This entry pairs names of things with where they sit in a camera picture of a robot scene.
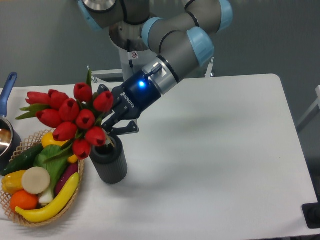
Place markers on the blue handled saucepan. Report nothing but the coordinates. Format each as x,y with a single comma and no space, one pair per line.
9,138

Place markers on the red tulip bouquet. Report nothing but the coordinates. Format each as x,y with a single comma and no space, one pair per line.
77,120

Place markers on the black device at table edge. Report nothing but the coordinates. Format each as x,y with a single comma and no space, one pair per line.
311,212

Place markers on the green bok choy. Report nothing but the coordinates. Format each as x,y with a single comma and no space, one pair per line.
55,168

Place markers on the orange fruit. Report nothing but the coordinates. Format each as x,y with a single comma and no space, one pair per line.
23,200

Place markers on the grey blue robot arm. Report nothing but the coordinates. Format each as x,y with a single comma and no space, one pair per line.
100,14

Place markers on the green cucumber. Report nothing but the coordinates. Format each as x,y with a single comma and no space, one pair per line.
23,161

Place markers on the white frame at right edge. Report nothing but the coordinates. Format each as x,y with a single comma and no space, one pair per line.
312,111

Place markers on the yellow banana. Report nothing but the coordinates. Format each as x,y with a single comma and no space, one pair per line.
56,206

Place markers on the yellow squash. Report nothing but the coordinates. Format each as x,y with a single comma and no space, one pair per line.
48,139

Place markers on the beige round disc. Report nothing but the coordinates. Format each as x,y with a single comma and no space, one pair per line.
35,180

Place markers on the dark grey ribbed vase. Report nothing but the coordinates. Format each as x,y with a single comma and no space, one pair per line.
110,161

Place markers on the yellow bell pepper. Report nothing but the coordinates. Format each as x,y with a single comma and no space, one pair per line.
12,182

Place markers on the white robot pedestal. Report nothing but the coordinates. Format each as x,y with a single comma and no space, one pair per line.
180,45

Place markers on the purple eggplant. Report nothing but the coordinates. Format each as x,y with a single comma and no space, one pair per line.
70,170

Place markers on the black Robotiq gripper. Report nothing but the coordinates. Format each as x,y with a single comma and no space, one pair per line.
131,98

